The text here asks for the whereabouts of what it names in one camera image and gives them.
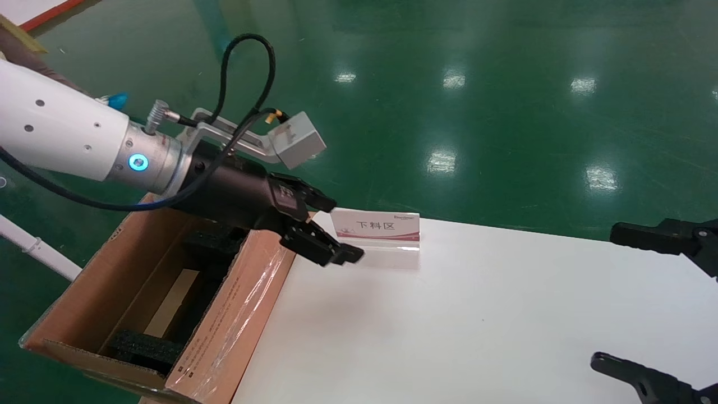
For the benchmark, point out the white and silver left arm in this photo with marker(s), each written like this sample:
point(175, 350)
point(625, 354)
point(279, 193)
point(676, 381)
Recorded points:
point(56, 123)

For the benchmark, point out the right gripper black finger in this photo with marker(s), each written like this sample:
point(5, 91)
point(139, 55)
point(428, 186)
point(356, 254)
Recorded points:
point(645, 238)
point(645, 384)

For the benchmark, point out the acrylic sign with red print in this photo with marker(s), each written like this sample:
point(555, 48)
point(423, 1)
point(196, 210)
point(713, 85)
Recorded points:
point(381, 227)

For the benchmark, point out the large open cardboard box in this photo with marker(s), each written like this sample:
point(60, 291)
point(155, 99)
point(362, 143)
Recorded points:
point(224, 336)

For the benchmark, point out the silver camera mount bracket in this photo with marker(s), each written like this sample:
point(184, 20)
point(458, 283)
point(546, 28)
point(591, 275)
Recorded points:
point(258, 150)

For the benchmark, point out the blue gloved person hand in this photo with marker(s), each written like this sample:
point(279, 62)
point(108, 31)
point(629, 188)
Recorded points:
point(116, 101)

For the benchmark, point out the tan cardboard piece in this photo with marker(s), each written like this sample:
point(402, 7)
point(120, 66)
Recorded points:
point(17, 31)

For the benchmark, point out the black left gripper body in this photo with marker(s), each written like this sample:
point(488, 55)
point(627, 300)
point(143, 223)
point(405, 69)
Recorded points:
point(235, 193)

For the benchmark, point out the small cardboard box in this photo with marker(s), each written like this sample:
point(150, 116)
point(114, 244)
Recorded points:
point(171, 303)

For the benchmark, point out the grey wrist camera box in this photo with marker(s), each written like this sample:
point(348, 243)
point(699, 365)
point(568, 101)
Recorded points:
point(297, 140)

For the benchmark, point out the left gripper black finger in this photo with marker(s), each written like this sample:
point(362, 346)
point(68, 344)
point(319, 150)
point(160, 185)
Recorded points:
point(311, 196)
point(320, 247)

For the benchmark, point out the white pipe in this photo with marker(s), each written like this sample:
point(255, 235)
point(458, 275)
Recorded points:
point(39, 249)

